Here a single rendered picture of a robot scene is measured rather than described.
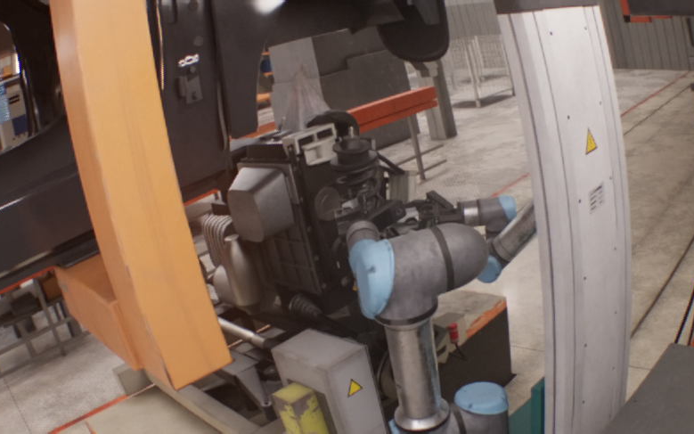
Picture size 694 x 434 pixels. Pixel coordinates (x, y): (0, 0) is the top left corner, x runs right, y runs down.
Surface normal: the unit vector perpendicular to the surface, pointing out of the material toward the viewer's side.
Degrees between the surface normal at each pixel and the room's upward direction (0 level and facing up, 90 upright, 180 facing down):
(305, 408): 90
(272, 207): 90
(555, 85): 90
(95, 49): 90
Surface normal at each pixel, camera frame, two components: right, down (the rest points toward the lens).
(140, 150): 0.69, 0.07
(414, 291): 0.30, 0.39
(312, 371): -0.70, 0.35
